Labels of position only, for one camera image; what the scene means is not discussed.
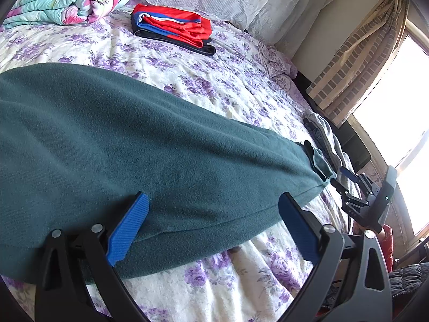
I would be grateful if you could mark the purple floral bed sheet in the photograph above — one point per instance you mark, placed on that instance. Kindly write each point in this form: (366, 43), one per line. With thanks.
(218, 84)

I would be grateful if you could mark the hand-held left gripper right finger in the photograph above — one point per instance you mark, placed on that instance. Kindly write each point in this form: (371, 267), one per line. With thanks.
(298, 228)

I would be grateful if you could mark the black quilted cushion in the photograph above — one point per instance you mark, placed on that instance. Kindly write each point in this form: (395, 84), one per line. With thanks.
(407, 276)

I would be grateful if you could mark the dark green pants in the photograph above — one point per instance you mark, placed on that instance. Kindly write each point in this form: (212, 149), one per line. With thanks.
(134, 147)

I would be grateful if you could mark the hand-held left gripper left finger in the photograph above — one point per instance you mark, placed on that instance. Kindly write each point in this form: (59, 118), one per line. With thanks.
(129, 228)

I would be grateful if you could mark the window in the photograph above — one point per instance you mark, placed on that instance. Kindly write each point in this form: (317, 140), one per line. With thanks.
(402, 107)

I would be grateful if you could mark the folded red blue shorts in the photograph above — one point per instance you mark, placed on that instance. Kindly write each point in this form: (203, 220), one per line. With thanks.
(177, 26)

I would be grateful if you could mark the black bed frame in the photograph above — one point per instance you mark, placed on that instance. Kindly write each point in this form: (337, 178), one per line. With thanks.
(355, 144)

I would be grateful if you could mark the folded floral quilt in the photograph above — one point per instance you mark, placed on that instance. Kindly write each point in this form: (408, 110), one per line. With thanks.
(67, 3)

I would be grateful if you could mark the purple floral pillow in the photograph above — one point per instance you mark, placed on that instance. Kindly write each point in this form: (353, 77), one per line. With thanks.
(278, 62)

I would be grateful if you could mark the grey striped clothing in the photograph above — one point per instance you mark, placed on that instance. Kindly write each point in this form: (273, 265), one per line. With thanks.
(326, 136)

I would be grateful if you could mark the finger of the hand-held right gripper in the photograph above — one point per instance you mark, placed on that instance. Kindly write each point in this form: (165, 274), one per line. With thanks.
(349, 174)
(352, 203)

